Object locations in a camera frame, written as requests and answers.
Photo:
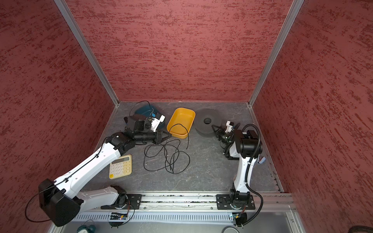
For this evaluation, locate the teal object below rail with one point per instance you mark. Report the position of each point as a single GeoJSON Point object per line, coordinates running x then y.
{"type": "Point", "coordinates": [87, 227]}

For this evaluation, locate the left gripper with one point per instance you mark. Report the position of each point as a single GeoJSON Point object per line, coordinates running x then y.
{"type": "Point", "coordinates": [159, 138]}

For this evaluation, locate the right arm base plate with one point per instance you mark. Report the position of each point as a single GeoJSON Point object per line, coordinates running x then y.
{"type": "Point", "coordinates": [226, 202]}

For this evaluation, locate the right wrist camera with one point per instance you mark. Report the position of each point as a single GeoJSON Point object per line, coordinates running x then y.
{"type": "Point", "coordinates": [229, 127]}

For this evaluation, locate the aluminium front rail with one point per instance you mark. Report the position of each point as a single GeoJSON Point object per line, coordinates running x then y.
{"type": "Point", "coordinates": [207, 202]}

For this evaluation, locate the right corner aluminium post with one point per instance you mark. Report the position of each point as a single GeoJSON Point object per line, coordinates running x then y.
{"type": "Point", "coordinates": [286, 27]}

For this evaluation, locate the small blue grey clip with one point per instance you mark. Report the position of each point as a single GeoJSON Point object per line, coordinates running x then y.
{"type": "Point", "coordinates": [261, 160]}

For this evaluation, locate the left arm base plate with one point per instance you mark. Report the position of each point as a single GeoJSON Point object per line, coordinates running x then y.
{"type": "Point", "coordinates": [124, 202]}

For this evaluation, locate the grey perforated cable spool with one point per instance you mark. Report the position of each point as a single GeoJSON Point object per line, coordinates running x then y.
{"type": "Point", "coordinates": [205, 119]}

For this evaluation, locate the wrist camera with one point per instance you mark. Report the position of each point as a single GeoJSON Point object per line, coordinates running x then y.
{"type": "Point", "coordinates": [156, 121]}
{"type": "Point", "coordinates": [229, 127]}

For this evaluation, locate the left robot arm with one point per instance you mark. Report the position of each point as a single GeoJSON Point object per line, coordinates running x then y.
{"type": "Point", "coordinates": [63, 199]}

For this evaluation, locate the left corner aluminium post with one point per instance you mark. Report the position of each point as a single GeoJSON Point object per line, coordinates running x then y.
{"type": "Point", "coordinates": [78, 34]}

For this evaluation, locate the corner aluminium post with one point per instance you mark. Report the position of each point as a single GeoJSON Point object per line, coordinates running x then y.
{"type": "Point", "coordinates": [78, 34]}
{"type": "Point", "coordinates": [286, 27]}

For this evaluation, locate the teal plastic bin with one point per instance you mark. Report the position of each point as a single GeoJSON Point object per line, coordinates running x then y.
{"type": "Point", "coordinates": [147, 114]}

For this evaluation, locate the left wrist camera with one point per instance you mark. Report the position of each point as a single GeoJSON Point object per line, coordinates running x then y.
{"type": "Point", "coordinates": [156, 121]}

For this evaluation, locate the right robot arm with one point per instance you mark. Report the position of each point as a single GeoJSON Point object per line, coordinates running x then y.
{"type": "Point", "coordinates": [244, 145]}

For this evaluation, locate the yellow calculator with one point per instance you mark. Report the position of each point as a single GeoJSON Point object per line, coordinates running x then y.
{"type": "Point", "coordinates": [121, 167]}

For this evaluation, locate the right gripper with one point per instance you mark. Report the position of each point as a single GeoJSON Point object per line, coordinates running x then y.
{"type": "Point", "coordinates": [220, 132]}

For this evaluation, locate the yellow plastic bin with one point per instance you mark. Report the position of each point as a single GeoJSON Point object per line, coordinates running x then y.
{"type": "Point", "coordinates": [181, 122]}

